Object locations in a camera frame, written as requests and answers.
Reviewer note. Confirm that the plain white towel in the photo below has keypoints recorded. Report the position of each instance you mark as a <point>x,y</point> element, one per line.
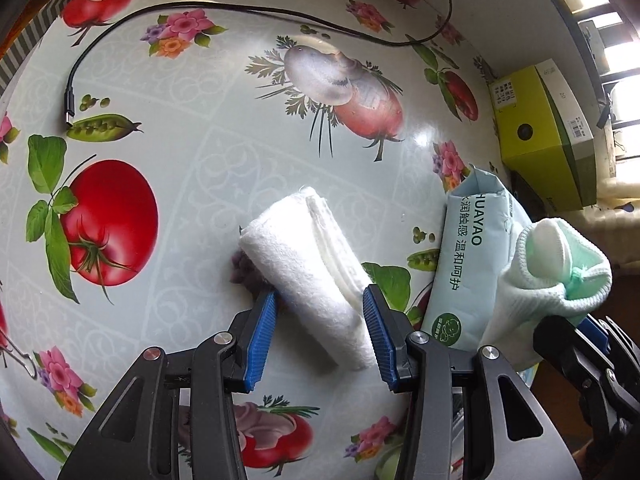
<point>300,260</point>

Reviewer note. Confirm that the floral vinyl tablecloth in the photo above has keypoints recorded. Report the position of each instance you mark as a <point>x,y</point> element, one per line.
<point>200,160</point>

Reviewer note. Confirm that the yellow-green shoe box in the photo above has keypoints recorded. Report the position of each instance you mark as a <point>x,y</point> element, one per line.
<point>535,125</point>

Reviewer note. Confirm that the pale blue wet wipes pack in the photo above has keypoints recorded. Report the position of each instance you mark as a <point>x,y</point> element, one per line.
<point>460,270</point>

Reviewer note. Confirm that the white and mint sock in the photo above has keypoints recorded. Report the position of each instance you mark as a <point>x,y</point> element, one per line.
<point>530,280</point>

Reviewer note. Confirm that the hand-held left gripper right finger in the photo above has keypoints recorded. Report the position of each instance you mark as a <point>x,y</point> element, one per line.
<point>377,340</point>

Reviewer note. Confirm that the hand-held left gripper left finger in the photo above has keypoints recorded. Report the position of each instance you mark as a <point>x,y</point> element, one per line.
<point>262,340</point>

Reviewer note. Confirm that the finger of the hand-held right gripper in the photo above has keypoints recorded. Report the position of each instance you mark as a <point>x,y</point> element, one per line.
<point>595,329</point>
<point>560,340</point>

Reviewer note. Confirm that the metal window grille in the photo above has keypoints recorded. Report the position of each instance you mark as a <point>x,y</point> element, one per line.
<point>597,35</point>

